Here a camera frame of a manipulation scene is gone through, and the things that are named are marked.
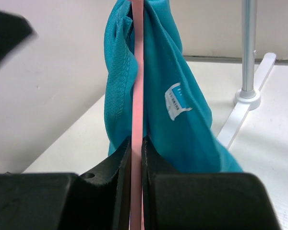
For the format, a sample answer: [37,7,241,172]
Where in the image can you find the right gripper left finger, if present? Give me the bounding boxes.
[0,138,131,230]

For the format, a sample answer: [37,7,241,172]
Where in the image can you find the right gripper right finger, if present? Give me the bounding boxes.
[142,137,281,230]

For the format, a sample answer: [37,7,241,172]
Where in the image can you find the pink plastic hanger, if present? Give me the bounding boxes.
[130,0,144,230]

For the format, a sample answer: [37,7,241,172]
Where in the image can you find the teal t shirt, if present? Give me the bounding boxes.
[104,0,241,173]

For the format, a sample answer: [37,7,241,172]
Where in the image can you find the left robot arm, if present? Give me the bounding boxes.
[0,10,36,65]

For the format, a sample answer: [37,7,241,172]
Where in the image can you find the white metal clothes rack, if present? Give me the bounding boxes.
[217,0,276,148]

